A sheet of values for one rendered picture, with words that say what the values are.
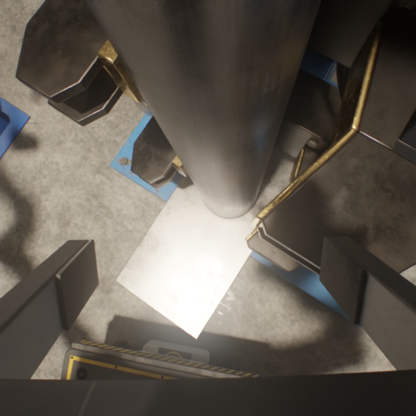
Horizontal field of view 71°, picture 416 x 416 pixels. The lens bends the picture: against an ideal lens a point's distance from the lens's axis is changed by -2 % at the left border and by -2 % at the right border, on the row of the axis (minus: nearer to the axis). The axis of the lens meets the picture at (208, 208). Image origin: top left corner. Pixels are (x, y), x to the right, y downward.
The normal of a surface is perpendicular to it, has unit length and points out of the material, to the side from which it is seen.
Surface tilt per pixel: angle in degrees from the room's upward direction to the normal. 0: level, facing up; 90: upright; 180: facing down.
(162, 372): 0
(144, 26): 90
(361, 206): 0
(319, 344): 0
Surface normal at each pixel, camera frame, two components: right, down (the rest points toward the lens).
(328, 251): -1.00, 0.01
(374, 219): -0.09, -0.16
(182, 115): -0.28, 0.95
